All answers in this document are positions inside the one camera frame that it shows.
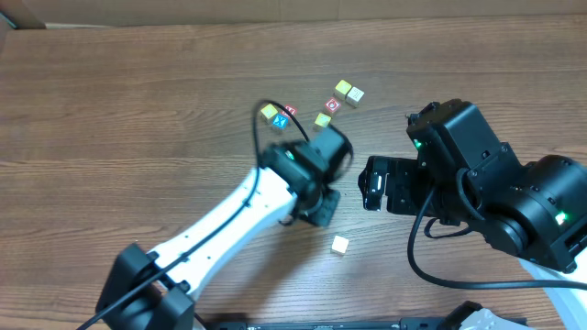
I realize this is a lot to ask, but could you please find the yellow ladybug block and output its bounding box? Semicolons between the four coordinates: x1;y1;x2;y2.
330;236;349;256

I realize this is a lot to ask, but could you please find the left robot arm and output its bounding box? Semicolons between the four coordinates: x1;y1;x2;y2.
82;126;353;329

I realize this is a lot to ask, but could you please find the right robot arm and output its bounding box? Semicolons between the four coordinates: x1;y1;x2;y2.
358;99;586;329

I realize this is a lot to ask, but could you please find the yellow block centre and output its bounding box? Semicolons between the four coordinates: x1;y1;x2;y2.
314;113;332;130

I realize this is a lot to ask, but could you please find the red O block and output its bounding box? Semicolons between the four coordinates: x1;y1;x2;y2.
323;97;341;116

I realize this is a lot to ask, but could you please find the red M block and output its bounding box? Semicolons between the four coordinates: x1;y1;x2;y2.
281;104;297;117

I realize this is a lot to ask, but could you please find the blue X block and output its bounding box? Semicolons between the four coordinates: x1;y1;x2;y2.
271;114;290;134

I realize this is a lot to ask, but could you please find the white block top right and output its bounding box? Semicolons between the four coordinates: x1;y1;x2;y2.
345;86;364;108

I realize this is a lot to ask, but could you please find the yellow block top right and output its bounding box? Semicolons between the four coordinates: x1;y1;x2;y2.
334;80;352;101

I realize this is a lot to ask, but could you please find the yellow block left cluster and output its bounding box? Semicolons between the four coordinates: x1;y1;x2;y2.
260;104;279;125

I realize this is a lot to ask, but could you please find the cardboard backdrop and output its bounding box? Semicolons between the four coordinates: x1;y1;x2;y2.
1;0;586;28

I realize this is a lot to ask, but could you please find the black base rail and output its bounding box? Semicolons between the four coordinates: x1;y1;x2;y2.
201;315;528;330

